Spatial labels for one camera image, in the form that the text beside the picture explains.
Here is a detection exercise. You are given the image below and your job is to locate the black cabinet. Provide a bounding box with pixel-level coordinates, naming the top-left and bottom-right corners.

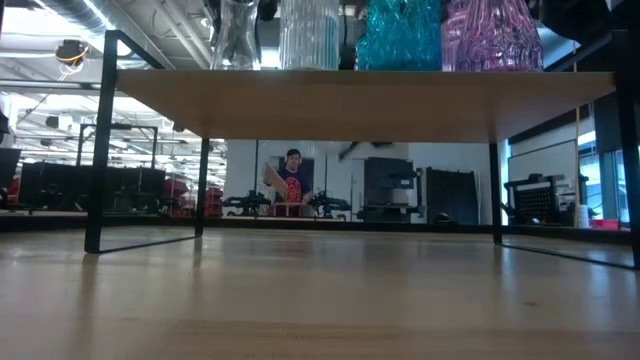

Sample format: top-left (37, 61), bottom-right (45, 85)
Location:
top-left (362, 156), bottom-right (417, 223)

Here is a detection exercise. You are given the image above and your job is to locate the red toolbox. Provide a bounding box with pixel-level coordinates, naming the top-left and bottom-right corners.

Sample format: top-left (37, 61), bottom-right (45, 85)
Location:
top-left (204, 186), bottom-right (225, 217)
top-left (163, 178), bottom-right (190, 217)

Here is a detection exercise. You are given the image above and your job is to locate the whiteboard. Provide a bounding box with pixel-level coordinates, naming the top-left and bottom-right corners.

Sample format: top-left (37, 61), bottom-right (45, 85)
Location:
top-left (507, 139), bottom-right (580, 196)

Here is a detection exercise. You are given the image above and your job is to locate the person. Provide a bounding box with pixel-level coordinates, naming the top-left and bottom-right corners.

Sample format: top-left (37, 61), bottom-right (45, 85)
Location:
top-left (264, 148), bottom-right (315, 205)

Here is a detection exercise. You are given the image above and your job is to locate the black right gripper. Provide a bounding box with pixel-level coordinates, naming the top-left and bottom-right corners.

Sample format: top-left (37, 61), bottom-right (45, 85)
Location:
top-left (539, 0), bottom-right (616, 46)

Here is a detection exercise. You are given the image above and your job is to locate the wooden board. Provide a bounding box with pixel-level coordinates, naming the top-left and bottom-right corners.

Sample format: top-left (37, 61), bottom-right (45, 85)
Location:
top-left (262, 162), bottom-right (290, 201)

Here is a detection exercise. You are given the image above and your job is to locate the black standing panel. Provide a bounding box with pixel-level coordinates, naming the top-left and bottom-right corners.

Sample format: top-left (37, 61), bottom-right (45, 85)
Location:
top-left (423, 167), bottom-right (480, 226)

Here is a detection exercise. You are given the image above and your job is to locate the black perforated cart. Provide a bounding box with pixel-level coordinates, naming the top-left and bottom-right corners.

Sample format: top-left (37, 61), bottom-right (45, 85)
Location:
top-left (503, 173), bottom-right (569, 227)

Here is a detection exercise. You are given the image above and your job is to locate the teal round glass vase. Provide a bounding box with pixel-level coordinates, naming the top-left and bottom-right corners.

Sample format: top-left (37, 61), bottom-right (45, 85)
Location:
top-left (354, 0), bottom-right (444, 72)

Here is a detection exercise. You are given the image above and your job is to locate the wooden shelf with black frame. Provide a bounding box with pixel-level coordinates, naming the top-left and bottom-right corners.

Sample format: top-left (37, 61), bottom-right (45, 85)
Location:
top-left (83, 28), bottom-right (640, 271)

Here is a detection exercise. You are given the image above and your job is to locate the hanging cable reel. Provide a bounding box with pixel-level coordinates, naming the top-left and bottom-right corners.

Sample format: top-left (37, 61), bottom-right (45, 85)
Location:
top-left (53, 38), bottom-right (91, 69)

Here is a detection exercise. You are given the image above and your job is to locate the black background workstation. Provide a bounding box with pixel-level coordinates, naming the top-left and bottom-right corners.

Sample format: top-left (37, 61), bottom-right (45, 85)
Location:
top-left (18, 123), bottom-right (169, 214)

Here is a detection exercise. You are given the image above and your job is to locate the clear smooth waisted glass vase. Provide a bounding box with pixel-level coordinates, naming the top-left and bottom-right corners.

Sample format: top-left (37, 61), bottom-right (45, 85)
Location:
top-left (209, 0), bottom-right (262, 71)

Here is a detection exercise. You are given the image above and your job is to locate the clear ribbed cylinder glass vase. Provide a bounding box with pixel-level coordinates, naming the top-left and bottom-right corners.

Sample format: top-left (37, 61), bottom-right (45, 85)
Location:
top-left (278, 0), bottom-right (342, 71)

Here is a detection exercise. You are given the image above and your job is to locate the pink ribbed glass vase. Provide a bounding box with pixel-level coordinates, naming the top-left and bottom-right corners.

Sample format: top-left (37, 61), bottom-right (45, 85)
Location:
top-left (441, 0), bottom-right (545, 73)

